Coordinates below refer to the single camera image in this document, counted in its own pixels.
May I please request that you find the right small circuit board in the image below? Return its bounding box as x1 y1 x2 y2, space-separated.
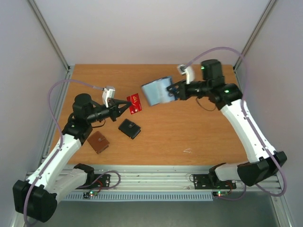
213 191 229 197

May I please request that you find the red credit card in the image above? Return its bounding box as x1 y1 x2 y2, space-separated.
126 93 142 114

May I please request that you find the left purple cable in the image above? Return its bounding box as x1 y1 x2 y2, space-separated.
23 79 105 226

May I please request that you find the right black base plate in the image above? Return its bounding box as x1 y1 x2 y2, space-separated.
191 174 237 190

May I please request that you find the aluminium rail base frame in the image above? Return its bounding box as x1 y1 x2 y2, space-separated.
25 165 282 193

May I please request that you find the aluminium corner post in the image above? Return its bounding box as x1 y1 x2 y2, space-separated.
27 0 71 71
241 0 278 57

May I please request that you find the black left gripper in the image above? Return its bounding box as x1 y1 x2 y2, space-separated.
87 99 132 123

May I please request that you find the slotted grey cable duct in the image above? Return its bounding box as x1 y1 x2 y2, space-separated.
63 192 213 202

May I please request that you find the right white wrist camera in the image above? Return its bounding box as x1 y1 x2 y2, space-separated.
177 64 195 84

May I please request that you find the brown card holder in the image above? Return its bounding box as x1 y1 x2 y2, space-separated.
87 131 110 154

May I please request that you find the right aluminium corner post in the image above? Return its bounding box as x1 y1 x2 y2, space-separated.
241 0 278 57

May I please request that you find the small circuit board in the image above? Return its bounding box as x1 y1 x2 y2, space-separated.
83 191 98 199
213 191 229 197

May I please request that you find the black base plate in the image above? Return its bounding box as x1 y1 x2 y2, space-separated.
91 174 111 189
191 174 237 190

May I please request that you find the purple cable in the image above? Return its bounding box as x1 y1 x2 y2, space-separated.
187 46 288 201
23 79 105 226

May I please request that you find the black card holder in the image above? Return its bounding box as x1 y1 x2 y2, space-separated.
118 119 141 139

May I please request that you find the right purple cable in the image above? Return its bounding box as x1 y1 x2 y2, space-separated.
187 46 288 201

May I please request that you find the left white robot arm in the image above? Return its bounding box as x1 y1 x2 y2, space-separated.
12 93 131 225

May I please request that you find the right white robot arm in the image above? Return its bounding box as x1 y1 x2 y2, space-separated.
167 59 287 188

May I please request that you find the left small circuit board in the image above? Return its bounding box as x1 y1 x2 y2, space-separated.
83 191 98 199

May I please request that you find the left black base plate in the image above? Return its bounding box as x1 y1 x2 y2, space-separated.
91 174 111 189

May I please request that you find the dark blue card holder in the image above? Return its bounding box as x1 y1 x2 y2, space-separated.
141 76 177 106

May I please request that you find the left aluminium corner post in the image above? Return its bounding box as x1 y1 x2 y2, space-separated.
27 0 71 71

